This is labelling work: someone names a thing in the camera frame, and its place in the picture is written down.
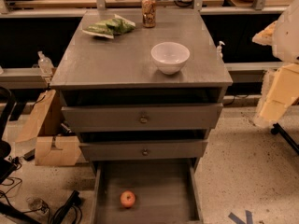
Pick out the grey bottom drawer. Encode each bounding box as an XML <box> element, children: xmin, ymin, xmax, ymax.
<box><xmin>91</xmin><ymin>159</ymin><xmax>204</xmax><ymax>224</ymax></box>

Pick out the grey middle drawer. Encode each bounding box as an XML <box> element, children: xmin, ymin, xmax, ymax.
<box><xmin>79</xmin><ymin>140</ymin><xmax>207</xmax><ymax>161</ymax></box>

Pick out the black chair leg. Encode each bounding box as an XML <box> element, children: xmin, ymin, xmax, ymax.
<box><xmin>271</xmin><ymin>123</ymin><xmax>299</xmax><ymax>155</ymax></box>

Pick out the green chip bag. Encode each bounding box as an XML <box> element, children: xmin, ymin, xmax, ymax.
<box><xmin>83</xmin><ymin>14</ymin><xmax>135</xmax><ymax>39</ymax></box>

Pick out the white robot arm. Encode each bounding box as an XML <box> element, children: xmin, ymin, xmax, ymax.
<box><xmin>252</xmin><ymin>0</ymin><xmax>299</xmax><ymax>128</ymax></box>

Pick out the grey drawer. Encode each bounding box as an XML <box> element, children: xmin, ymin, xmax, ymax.
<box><xmin>91</xmin><ymin>159</ymin><xmax>204</xmax><ymax>224</ymax></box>
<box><xmin>62</xmin><ymin>104</ymin><xmax>222</xmax><ymax>133</ymax></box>
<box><xmin>79</xmin><ymin>140</ymin><xmax>207</xmax><ymax>161</ymax></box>

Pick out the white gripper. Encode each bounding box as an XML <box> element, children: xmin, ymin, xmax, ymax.
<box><xmin>252</xmin><ymin>21</ymin><xmax>299</xmax><ymax>128</ymax></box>

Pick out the tan drink can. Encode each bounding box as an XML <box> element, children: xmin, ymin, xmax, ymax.
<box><xmin>141</xmin><ymin>0</ymin><xmax>156</xmax><ymax>28</ymax></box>

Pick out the small white pump bottle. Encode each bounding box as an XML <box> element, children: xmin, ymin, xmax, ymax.
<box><xmin>216</xmin><ymin>41</ymin><xmax>225</xmax><ymax>58</ymax></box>

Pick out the red apple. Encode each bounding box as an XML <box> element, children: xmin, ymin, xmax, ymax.
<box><xmin>120</xmin><ymin>190</ymin><xmax>135</xmax><ymax>208</ymax></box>

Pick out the black power strip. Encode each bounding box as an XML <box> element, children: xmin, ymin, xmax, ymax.
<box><xmin>50</xmin><ymin>190</ymin><xmax>81</xmax><ymax>224</ymax></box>

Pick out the white bowl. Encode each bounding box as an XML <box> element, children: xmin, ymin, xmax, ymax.
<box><xmin>150</xmin><ymin>42</ymin><xmax>190</xmax><ymax>75</ymax></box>

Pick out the brown cardboard box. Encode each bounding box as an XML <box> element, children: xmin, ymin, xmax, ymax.
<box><xmin>16</xmin><ymin>90</ymin><xmax>81</xmax><ymax>166</ymax></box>

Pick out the clear sanitizer bottle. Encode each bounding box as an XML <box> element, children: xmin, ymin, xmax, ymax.
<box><xmin>37</xmin><ymin>51</ymin><xmax>54</xmax><ymax>76</ymax></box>

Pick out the grey drawer cabinet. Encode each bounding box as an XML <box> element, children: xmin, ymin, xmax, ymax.
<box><xmin>50</xmin><ymin>8</ymin><xmax>234</xmax><ymax>173</ymax></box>

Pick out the grey top drawer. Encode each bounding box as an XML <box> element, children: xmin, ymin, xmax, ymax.
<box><xmin>62</xmin><ymin>104</ymin><xmax>222</xmax><ymax>133</ymax></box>

